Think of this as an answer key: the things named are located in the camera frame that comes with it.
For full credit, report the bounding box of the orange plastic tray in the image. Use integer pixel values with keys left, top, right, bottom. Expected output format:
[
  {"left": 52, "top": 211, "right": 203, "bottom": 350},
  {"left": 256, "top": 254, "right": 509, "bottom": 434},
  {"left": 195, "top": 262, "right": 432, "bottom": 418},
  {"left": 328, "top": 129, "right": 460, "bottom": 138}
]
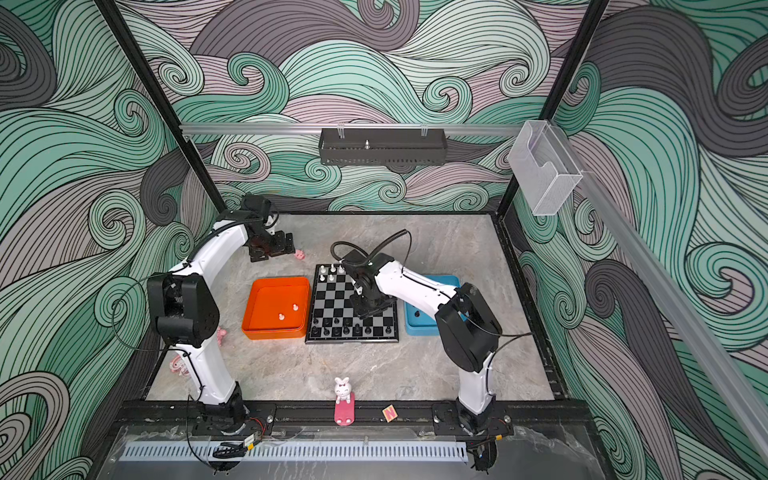
[{"left": 241, "top": 277, "right": 311, "bottom": 340}]

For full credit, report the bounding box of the small orange letter block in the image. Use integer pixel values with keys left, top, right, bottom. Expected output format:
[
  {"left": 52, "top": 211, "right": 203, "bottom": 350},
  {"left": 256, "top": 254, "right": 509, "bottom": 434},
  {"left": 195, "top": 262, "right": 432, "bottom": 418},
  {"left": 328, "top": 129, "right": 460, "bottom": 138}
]
[{"left": 382, "top": 404, "right": 398, "bottom": 423}]

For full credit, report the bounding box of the blue plastic tray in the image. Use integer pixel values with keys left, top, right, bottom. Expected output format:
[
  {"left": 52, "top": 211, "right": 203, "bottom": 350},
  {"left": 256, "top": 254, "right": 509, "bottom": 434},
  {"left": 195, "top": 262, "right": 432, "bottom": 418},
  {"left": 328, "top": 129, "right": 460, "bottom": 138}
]
[{"left": 404, "top": 275, "right": 461, "bottom": 336}]

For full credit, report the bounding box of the black perforated wall shelf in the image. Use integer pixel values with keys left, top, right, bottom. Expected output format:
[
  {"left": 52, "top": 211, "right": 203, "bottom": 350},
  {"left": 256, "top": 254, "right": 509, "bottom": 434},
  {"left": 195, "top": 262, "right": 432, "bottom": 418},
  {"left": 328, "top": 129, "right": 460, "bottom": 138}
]
[{"left": 318, "top": 129, "right": 448, "bottom": 166}]

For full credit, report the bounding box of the white slotted cable duct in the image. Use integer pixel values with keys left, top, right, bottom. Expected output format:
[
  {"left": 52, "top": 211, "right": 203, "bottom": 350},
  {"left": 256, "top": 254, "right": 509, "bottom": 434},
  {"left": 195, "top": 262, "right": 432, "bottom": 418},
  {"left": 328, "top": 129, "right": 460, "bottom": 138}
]
[{"left": 119, "top": 440, "right": 468, "bottom": 463}]

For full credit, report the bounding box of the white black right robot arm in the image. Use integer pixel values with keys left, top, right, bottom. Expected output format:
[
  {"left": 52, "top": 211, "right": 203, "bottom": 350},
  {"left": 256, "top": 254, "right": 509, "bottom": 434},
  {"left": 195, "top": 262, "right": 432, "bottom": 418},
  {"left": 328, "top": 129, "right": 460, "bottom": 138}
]
[{"left": 330, "top": 229, "right": 503, "bottom": 431}]

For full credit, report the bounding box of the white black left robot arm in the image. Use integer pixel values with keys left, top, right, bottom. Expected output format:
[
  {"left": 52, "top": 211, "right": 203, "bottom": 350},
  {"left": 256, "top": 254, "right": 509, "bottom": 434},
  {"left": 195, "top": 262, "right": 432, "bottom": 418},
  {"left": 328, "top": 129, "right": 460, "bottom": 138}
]
[{"left": 146, "top": 194, "right": 295, "bottom": 429}]

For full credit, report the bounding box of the white rabbit figurine pink stand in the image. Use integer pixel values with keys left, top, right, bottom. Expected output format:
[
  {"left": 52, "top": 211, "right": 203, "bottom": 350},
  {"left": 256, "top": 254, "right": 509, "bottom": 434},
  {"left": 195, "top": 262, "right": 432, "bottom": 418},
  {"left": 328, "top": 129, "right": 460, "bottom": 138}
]
[{"left": 334, "top": 377, "right": 355, "bottom": 426}]

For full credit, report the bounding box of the clear acrylic wall holder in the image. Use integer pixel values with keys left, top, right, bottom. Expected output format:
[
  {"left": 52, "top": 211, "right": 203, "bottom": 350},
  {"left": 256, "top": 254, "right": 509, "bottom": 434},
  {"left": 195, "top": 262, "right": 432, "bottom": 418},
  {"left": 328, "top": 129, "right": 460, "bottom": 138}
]
[{"left": 507, "top": 120, "right": 582, "bottom": 216}]

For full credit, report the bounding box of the silver aluminium rail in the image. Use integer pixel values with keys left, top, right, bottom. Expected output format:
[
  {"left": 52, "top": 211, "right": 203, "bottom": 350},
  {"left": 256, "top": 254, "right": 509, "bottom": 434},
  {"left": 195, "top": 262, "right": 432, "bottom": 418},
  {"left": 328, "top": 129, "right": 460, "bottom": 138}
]
[{"left": 179, "top": 122, "right": 522, "bottom": 137}]

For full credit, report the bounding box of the black white chess board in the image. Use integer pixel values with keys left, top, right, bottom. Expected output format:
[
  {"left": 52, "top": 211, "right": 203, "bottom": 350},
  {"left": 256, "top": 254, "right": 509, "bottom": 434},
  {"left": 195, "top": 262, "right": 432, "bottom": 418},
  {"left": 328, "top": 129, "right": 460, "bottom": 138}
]
[{"left": 305, "top": 263, "right": 399, "bottom": 344}]

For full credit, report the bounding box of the pink white plush toy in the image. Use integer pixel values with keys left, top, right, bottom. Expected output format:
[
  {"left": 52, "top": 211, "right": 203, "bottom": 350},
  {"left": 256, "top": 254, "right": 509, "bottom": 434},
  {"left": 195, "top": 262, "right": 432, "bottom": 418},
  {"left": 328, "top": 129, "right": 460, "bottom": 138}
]
[
  {"left": 216, "top": 327, "right": 227, "bottom": 346},
  {"left": 169, "top": 354, "right": 190, "bottom": 377}
]

